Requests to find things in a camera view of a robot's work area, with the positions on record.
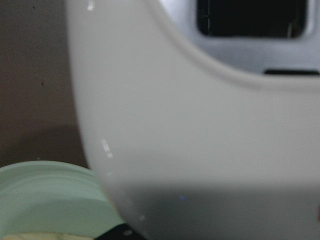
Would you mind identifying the white two-slot toaster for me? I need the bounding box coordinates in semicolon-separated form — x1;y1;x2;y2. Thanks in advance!
65;0;320;240

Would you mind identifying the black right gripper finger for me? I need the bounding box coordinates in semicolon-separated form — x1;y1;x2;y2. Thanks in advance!
96;223;145;240

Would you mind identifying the light green plate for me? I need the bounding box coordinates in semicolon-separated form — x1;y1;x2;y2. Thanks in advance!
0;161;124;238

